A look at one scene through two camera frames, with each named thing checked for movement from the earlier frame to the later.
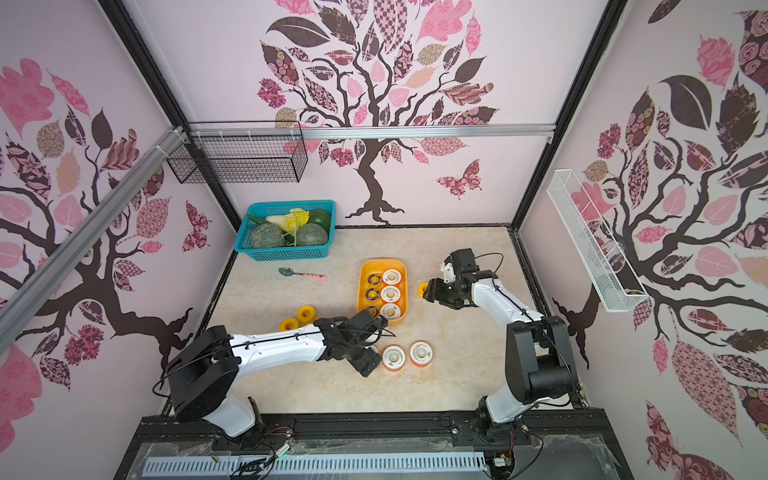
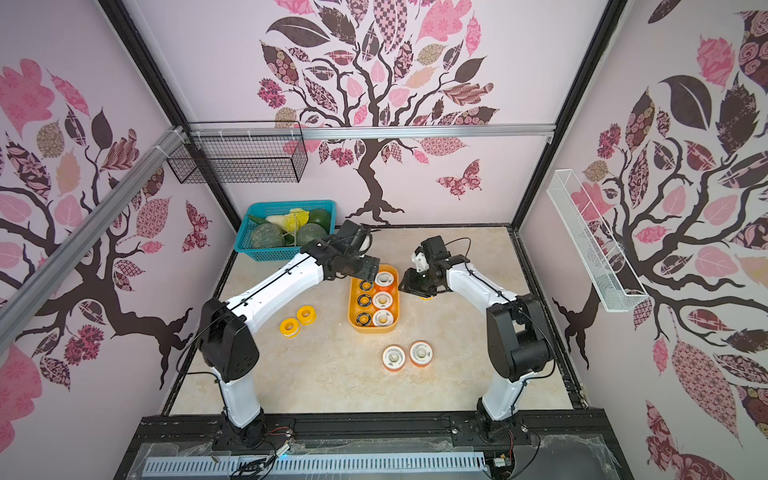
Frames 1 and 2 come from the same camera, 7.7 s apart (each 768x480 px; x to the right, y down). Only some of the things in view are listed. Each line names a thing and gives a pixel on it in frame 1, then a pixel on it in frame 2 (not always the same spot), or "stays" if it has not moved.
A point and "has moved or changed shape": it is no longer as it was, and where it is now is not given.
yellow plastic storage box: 383,287 has moved or changed shape
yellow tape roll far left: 289,324 stays
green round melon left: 266,235 stays
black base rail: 452,446 stays
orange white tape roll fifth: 421,353 stays
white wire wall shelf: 611,277 stays
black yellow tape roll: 372,294 has moved or changed shape
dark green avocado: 321,217 stays
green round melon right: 310,234 stays
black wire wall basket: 219,152 stays
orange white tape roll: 390,294 has moved or changed shape
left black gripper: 366,363 to 367,269
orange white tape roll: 390,310 has moved or changed shape
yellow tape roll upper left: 306,314 stays
